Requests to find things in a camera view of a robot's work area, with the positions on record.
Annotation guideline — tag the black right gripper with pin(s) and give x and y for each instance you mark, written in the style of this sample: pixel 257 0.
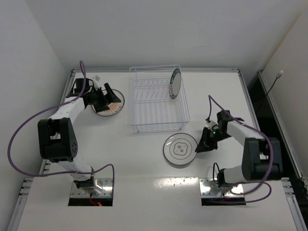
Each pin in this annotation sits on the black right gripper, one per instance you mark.
pixel 208 138

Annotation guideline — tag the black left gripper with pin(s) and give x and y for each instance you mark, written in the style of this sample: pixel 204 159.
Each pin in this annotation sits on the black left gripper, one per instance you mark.
pixel 102 101

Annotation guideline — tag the white plate with cloud motif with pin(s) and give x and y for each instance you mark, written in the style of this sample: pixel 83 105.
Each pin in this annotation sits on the white plate with cloud motif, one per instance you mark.
pixel 179 149

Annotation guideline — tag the green rimmed lettered plate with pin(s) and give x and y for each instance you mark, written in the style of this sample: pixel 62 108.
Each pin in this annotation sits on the green rimmed lettered plate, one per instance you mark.
pixel 175 83

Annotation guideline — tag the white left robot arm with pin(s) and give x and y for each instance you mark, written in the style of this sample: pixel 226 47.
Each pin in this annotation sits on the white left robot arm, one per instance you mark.
pixel 57 139

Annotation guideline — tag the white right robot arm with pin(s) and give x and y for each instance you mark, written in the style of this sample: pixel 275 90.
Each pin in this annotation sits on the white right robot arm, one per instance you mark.
pixel 261 159

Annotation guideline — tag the orange sunburst plate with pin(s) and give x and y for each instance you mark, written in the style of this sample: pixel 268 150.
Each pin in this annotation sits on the orange sunburst plate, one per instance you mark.
pixel 114 108

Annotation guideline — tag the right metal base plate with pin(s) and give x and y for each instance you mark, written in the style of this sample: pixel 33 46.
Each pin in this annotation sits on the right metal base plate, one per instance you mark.
pixel 210 190

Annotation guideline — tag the metal base plate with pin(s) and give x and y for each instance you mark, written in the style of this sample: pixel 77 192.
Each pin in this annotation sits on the metal base plate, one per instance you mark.
pixel 210 190
pixel 102 189

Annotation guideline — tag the white wire dish rack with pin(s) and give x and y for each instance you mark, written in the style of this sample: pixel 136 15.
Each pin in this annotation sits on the white wire dish rack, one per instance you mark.
pixel 152 109

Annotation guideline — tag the aluminium table frame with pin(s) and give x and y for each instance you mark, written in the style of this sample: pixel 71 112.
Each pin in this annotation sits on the aluminium table frame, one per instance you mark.
pixel 150 194

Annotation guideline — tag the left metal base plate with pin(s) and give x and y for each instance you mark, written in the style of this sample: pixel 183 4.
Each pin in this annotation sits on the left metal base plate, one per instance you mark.
pixel 102 189

